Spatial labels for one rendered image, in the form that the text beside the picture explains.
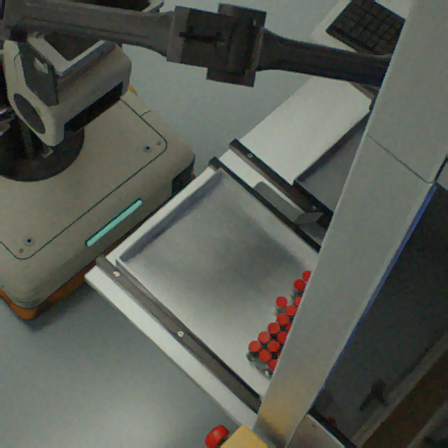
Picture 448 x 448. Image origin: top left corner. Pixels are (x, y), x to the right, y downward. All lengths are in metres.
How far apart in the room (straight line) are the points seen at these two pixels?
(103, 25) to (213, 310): 0.55
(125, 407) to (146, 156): 0.66
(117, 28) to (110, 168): 1.15
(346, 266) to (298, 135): 0.96
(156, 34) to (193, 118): 1.59
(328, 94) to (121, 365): 1.01
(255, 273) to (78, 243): 0.80
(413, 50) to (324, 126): 1.21
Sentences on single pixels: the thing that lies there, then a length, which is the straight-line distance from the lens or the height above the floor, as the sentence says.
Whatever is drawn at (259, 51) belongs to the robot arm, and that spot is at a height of 1.33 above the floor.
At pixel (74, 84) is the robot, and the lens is 1.92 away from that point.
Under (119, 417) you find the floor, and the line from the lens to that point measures 2.45.
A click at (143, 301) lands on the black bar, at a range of 1.58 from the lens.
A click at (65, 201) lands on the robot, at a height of 0.28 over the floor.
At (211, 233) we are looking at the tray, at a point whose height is 0.88.
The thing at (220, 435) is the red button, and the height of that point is 1.01.
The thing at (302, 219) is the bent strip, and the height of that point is 0.90.
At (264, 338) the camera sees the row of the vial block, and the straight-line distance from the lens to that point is 1.53.
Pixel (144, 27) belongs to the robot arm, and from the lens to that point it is 1.27.
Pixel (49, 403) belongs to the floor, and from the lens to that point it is 2.47.
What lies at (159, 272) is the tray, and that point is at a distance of 1.62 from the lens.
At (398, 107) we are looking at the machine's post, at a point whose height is 1.85.
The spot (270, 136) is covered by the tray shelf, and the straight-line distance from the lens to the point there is 1.77.
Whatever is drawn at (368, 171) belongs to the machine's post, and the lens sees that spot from 0.71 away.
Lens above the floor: 2.36
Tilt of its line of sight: 63 degrees down
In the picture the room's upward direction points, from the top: 9 degrees clockwise
